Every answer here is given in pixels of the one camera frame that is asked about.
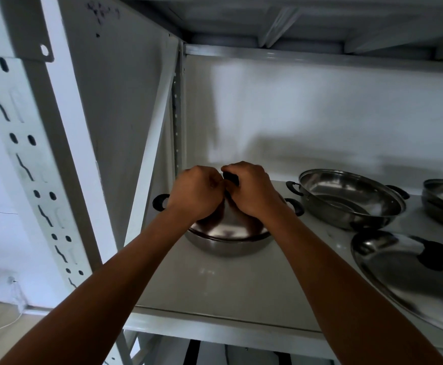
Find open steel pot black handles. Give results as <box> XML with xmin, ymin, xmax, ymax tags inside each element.
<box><xmin>286</xmin><ymin>169</ymin><xmax>411</xmax><ymax>231</ymax></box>

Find person's right forearm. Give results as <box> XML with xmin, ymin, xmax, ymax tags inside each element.
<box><xmin>255</xmin><ymin>207</ymin><xmax>443</xmax><ymax>365</ymax></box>

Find steel pot lid black knob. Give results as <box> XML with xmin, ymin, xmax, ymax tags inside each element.
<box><xmin>188</xmin><ymin>172</ymin><xmax>287</xmax><ymax>240</ymax></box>

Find steel pot with black handles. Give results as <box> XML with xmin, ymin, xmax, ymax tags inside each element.
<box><xmin>152</xmin><ymin>194</ymin><xmax>305</xmax><ymax>258</ymax></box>

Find person's left hand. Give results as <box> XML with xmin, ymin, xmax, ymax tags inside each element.
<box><xmin>165</xmin><ymin>166</ymin><xmax>226</xmax><ymax>222</ymax></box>

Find person's left forearm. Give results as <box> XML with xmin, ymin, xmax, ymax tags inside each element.
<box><xmin>0</xmin><ymin>205</ymin><xmax>201</xmax><ymax>365</ymax></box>

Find person's right hand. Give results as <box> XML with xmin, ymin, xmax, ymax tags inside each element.
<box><xmin>221</xmin><ymin>161</ymin><xmax>287</xmax><ymax>221</ymax></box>

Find white cable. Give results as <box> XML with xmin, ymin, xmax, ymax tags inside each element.
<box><xmin>0</xmin><ymin>277</ymin><xmax>28</xmax><ymax>340</ymax></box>

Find white metal shelving rack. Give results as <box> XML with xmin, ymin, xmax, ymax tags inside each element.
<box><xmin>0</xmin><ymin>0</ymin><xmax>443</xmax><ymax>365</ymax></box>

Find loose steel lid black knob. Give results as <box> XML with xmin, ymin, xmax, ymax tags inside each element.
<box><xmin>351</xmin><ymin>230</ymin><xmax>443</xmax><ymax>339</ymax></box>

